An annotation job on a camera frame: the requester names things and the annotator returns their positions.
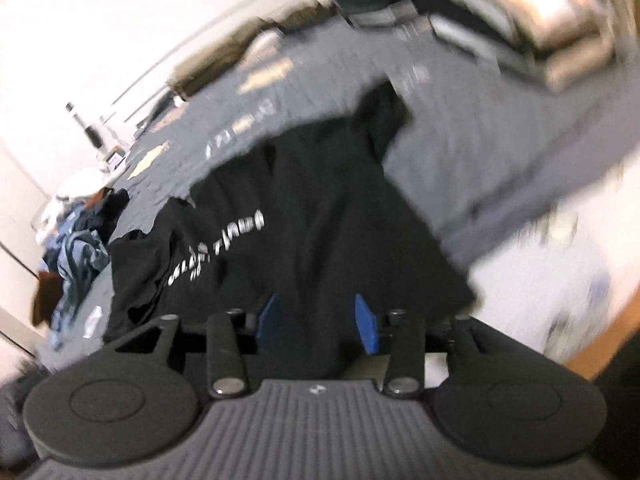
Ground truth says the black printed t-shirt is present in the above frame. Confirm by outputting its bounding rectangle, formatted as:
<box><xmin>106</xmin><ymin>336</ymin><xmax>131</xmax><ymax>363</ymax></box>
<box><xmin>104</xmin><ymin>81</ymin><xmax>475</xmax><ymax>382</ymax></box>

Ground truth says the pile of blue clothes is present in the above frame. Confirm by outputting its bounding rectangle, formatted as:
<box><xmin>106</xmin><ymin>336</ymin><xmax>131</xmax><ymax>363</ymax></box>
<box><xmin>43</xmin><ymin>188</ymin><xmax>130</xmax><ymax>350</ymax></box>

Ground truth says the folded khaki clothes pile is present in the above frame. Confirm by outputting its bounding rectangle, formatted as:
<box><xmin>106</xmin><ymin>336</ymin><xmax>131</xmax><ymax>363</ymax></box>
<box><xmin>169</xmin><ymin>19</ymin><xmax>292</xmax><ymax>99</ymax></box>

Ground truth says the stack of folded dark clothes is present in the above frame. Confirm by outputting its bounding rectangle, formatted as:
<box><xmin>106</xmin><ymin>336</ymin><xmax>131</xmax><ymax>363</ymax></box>
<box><xmin>333</xmin><ymin>0</ymin><xmax>537</xmax><ymax>73</ymax></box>

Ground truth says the grey quilted bedspread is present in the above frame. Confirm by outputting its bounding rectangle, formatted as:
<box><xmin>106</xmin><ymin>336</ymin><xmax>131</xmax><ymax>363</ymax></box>
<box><xmin>38</xmin><ymin>21</ymin><xmax>639</xmax><ymax>372</ymax></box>

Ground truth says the folded fleece blankets stack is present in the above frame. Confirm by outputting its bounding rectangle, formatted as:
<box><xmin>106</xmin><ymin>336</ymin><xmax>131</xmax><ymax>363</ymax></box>
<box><xmin>425</xmin><ymin>0</ymin><xmax>615</xmax><ymax>92</ymax></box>

